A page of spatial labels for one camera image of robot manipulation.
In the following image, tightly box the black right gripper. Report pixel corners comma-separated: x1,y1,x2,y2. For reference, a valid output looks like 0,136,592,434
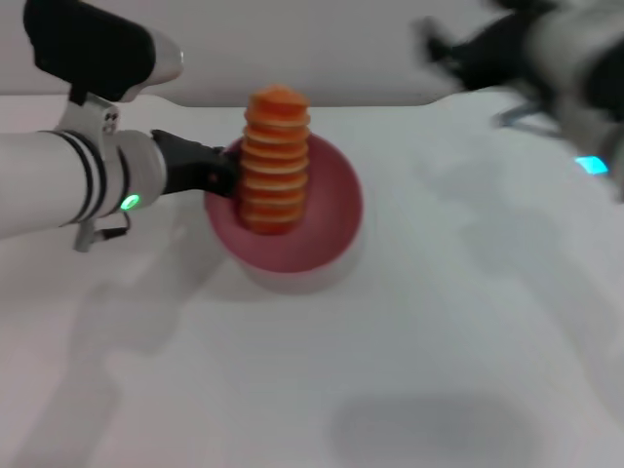
412,9,543,94

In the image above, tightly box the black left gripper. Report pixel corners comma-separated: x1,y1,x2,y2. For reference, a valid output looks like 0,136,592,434
149,129,243,199

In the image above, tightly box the orange ridged bread loaf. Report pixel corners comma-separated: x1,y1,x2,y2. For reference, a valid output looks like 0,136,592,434
237,84,313,236

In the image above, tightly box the pink plastic bowl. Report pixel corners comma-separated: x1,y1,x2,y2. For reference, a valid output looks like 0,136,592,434
203,134,365,273

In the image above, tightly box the right arm connector cable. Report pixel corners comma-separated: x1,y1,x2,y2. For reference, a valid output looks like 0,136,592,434
491,95,569,134

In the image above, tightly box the arm connector cable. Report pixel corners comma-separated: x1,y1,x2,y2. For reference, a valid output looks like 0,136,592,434
72,212,132,254
491,95,569,134

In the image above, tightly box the left arm connector cable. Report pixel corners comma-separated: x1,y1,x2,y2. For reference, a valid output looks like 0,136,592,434
72,212,132,254

